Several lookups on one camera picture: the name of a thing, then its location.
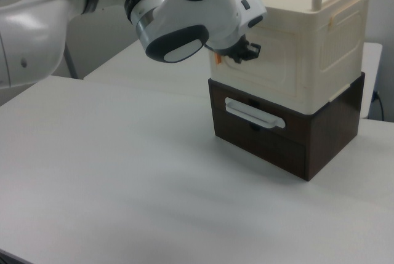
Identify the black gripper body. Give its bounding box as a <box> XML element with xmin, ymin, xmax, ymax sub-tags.
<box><xmin>228</xmin><ymin>38</ymin><xmax>249</xmax><ymax>60</ymax></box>

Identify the black wall cable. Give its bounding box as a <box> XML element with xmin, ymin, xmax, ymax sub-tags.
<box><xmin>372</xmin><ymin>90</ymin><xmax>386</xmax><ymax>121</ymax></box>

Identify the cream plastic cabinet with handles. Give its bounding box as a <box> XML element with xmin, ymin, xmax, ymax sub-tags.
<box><xmin>208</xmin><ymin>0</ymin><xmax>372</xmax><ymax>114</ymax></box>

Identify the grey metal frame post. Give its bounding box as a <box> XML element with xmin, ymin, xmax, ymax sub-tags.
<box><xmin>63</xmin><ymin>44</ymin><xmax>78</xmax><ymax>79</ymax></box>

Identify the cream cabinet door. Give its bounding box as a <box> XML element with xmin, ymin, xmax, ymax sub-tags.
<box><xmin>209</xmin><ymin>19</ymin><xmax>308</xmax><ymax>106</ymax></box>

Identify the white drawer handle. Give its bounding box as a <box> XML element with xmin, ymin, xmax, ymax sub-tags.
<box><xmin>225</xmin><ymin>97</ymin><xmax>287</xmax><ymax>130</ymax></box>

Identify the dark brown wooden drawer box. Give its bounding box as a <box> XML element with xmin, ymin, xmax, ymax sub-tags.
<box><xmin>207</xmin><ymin>71</ymin><xmax>366</xmax><ymax>182</ymax></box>

